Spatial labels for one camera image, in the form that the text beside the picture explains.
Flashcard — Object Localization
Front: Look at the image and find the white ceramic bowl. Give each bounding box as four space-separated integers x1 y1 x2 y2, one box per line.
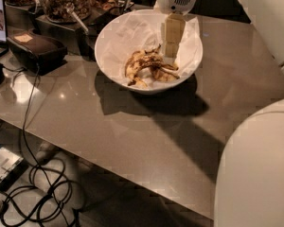
95 9 203 95

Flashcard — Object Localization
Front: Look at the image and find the black box with label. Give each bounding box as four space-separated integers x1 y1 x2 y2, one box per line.
8 29 67 76

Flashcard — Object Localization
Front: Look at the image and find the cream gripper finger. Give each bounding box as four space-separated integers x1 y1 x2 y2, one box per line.
163 13 186 58

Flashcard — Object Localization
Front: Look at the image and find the white paper napkin liner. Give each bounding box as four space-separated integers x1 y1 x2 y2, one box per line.
95 9 203 95

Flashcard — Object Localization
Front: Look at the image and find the grey device on floor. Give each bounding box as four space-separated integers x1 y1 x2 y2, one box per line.
0 148 24 191

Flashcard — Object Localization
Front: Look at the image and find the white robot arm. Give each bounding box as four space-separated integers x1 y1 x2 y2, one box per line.
203 0 284 227

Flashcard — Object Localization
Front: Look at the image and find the black cable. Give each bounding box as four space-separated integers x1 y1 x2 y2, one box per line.
0 67 83 227

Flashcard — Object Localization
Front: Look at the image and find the black serving tray stand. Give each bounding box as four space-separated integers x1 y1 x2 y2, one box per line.
6 5 125 55

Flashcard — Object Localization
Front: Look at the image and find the glass jar of nuts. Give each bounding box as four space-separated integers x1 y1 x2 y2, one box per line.
40 0 90 24

